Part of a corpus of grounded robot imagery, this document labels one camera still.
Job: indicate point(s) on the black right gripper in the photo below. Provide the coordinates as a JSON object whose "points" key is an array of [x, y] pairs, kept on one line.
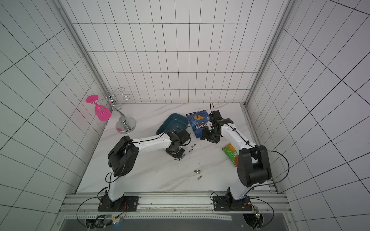
{"points": [[208, 135]]}

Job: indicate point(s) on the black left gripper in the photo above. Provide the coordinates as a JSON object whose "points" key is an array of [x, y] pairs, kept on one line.
{"points": [[178, 156]]}

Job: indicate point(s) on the teal plastic storage box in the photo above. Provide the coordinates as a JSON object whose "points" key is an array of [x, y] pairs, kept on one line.
{"points": [[174, 122]]}

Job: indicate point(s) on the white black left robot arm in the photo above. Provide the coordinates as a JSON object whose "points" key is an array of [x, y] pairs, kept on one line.
{"points": [[123, 156]]}

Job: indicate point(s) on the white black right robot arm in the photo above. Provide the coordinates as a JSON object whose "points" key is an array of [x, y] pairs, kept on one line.
{"points": [[253, 163]]}

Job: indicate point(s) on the blue Doritos chip bag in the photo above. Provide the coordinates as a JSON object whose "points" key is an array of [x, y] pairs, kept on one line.
{"points": [[198, 121]]}

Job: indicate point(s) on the green orange snack bag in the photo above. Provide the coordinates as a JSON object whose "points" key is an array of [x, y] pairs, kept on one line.
{"points": [[232, 153]]}

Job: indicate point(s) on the chrome lamp with pink shades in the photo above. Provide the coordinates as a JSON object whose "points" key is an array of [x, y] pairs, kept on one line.
{"points": [[104, 107]]}

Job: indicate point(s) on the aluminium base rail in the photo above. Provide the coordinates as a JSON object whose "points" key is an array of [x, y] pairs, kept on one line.
{"points": [[88, 206]]}

